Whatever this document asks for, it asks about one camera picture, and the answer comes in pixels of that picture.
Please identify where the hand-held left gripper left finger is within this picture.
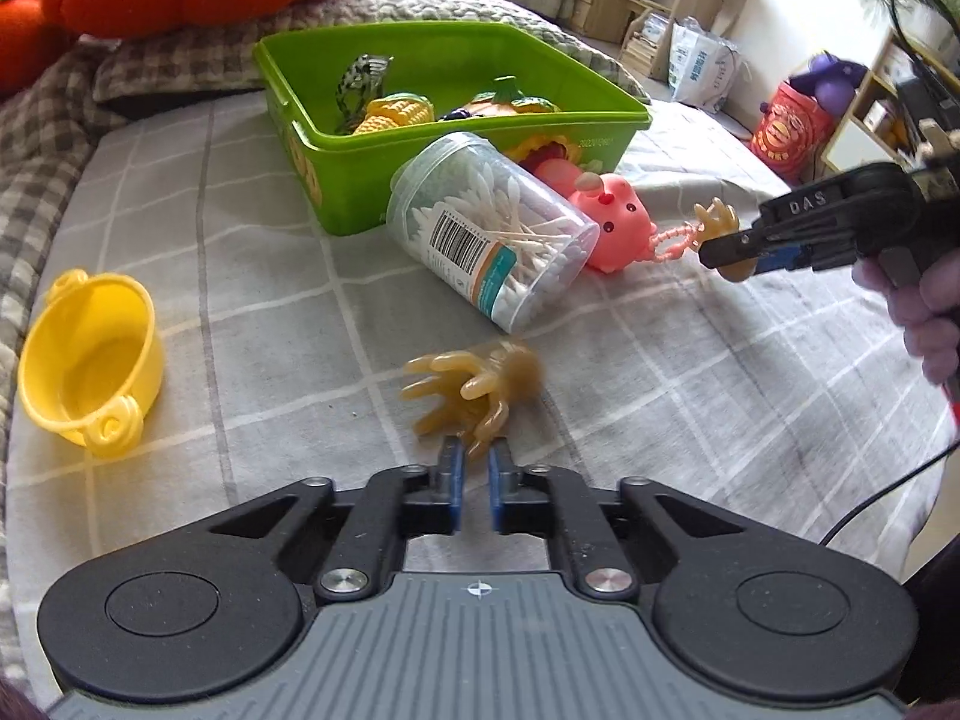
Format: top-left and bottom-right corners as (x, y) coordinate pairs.
(202, 439), (466, 602)

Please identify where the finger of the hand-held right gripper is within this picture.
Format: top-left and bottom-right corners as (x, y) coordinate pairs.
(700, 229), (815, 269)
(754, 246), (815, 276)

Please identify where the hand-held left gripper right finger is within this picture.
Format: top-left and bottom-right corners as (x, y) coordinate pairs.
(487, 441), (758, 602)

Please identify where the amber rubber toy hand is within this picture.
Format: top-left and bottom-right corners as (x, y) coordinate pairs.
(401, 340), (545, 462)
(694, 197), (760, 284)

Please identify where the green plastic bin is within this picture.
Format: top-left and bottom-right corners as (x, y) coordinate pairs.
(253, 21), (652, 237)

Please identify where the orange toy pumpkin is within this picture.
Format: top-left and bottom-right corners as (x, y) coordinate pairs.
(469, 76), (562, 121)

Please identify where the toy corn cob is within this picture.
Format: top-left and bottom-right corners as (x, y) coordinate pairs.
(351, 92), (436, 136)

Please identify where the person's right hand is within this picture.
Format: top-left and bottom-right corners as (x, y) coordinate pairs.
(853, 240), (960, 400)

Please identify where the white shelf unit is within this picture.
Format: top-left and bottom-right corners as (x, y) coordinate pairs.
(820, 28), (960, 181)

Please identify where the red printed bag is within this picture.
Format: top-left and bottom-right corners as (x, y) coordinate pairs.
(750, 81), (835, 182)

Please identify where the pink pig toy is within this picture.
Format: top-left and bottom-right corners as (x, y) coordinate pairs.
(566, 172), (707, 271)

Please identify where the purple plush toy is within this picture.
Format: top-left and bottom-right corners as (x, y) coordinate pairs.
(791, 51), (867, 115)

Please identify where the white shopping bag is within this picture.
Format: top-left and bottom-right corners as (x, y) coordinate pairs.
(667, 17), (743, 110)

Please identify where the clear cotton swab jar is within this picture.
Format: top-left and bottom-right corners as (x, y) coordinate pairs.
(385, 131), (601, 336)

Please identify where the grey grid cloth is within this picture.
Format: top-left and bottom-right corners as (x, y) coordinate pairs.
(6, 90), (960, 593)

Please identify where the yellow toy pot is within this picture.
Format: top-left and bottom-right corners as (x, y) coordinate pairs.
(16, 268), (164, 458)

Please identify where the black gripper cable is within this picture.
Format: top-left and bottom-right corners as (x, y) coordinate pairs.
(817, 441), (960, 548)

